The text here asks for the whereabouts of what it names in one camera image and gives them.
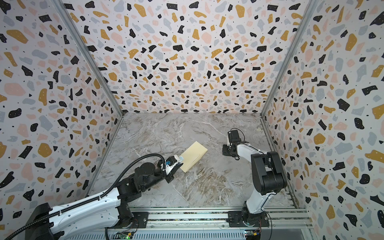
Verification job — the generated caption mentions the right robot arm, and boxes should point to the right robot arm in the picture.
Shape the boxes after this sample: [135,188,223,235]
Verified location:
[222,128,288,228]

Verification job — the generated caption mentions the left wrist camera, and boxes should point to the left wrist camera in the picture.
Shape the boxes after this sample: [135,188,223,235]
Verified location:
[165,156,179,175]

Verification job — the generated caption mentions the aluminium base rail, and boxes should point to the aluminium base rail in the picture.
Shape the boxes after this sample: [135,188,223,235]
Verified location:
[131,207,313,231]

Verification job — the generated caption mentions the black corrugated cable conduit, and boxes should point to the black corrugated cable conduit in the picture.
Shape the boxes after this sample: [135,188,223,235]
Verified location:
[4,153,166,240]

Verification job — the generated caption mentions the cream envelope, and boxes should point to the cream envelope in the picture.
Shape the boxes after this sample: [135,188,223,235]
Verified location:
[180,142,208,173]

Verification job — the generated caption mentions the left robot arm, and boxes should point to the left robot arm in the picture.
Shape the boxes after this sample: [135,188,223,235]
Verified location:
[24,162,182,240]

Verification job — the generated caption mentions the perforated grey cable tray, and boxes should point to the perforated grey cable tray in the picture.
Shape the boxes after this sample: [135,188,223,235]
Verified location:
[65,230,250,240]

